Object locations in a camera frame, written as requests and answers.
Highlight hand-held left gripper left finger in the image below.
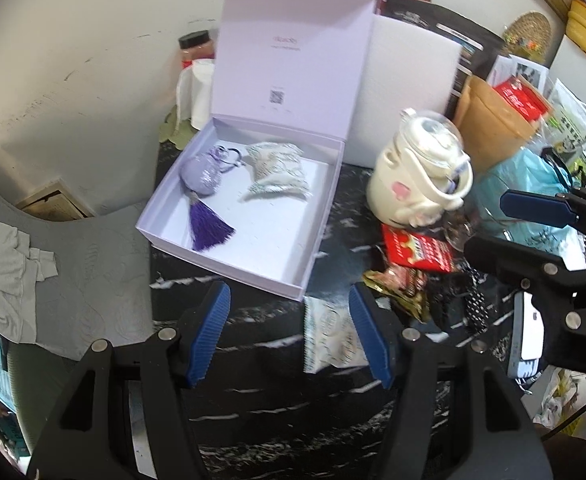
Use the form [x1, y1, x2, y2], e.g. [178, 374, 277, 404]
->
[27, 280, 234, 480]

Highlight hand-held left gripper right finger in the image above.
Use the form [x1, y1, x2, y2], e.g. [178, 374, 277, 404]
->
[348, 281, 556, 480]

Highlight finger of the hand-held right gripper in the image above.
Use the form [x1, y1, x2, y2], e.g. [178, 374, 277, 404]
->
[500, 186, 586, 252]
[463, 234, 586, 332]

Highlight white printed snack packet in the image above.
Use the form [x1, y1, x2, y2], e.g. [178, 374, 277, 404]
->
[236, 141, 310, 205]
[303, 296, 391, 374]

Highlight green red wrapper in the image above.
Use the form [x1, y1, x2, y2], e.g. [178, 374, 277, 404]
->
[363, 266, 432, 323]

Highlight black polka dot scrunchie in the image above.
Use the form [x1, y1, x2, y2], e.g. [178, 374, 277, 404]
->
[460, 265, 492, 334]

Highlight red sachet packet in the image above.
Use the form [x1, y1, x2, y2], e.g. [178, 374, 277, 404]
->
[380, 223, 456, 274]

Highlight lavender gift box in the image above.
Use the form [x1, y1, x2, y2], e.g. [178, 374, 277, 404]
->
[136, 0, 380, 301]

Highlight light blue plastic bag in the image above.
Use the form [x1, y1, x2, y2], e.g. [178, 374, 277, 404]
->
[473, 147, 586, 271]

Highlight clear glass cup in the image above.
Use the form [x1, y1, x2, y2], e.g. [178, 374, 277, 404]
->
[443, 206, 504, 254]

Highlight white plastic bag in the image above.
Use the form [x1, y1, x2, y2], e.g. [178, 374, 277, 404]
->
[533, 367, 586, 432]

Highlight white phone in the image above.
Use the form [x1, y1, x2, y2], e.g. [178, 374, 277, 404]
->
[507, 291, 544, 380]

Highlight green white packet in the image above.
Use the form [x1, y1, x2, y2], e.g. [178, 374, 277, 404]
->
[543, 80, 586, 162]

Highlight brown kraft paper bag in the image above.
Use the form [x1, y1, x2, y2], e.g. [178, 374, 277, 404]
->
[454, 76, 549, 176]

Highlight red snack packet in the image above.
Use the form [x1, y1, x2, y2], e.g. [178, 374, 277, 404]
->
[493, 77, 554, 124]

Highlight grey chair cushion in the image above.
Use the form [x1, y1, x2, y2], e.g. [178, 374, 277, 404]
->
[0, 170, 157, 349]

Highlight cream character mug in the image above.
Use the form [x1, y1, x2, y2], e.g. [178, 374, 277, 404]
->
[366, 107, 474, 231]

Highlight purple tassel sachet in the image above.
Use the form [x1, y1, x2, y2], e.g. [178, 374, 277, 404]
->
[179, 145, 246, 253]

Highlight woven basket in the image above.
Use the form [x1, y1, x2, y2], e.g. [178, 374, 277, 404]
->
[502, 11, 553, 64]

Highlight white foam board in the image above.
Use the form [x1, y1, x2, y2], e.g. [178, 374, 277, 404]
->
[343, 14, 464, 169]

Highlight green coaster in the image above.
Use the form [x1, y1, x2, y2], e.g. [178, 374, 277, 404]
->
[158, 105, 197, 144]

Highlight grey cloth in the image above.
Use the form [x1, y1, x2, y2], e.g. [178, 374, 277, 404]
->
[0, 217, 58, 344]

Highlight black lid jar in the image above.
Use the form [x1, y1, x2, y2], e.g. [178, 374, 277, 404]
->
[178, 31, 219, 69]

